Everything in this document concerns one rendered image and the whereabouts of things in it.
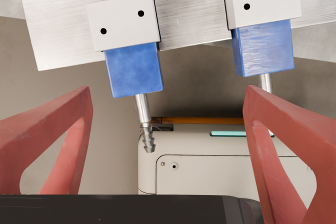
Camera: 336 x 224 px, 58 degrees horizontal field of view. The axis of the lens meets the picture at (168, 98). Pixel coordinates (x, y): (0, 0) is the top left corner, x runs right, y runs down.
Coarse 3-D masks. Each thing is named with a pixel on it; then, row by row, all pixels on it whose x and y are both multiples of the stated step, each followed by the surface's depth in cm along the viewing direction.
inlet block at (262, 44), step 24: (240, 0) 22; (264, 0) 22; (288, 0) 22; (240, 24) 23; (264, 24) 24; (288, 24) 24; (240, 48) 24; (264, 48) 24; (288, 48) 24; (240, 72) 25; (264, 72) 25
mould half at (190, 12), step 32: (32, 0) 25; (64, 0) 25; (96, 0) 25; (160, 0) 25; (192, 0) 25; (320, 0) 25; (32, 32) 25; (64, 32) 25; (160, 32) 25; (192, 32) 25; (224, 32) 25; (64, 64) 26
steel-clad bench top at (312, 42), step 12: (0, 0) 30; (12, 0) 30; (0, 12) 30; (12, 12) 30; (324, 24) 31; (300, 36) 31; (312, 36) 31; (324, 36) 31; (300, 48) 31; (312, 48) 31; (324, 48) 31; (324, 60) 31
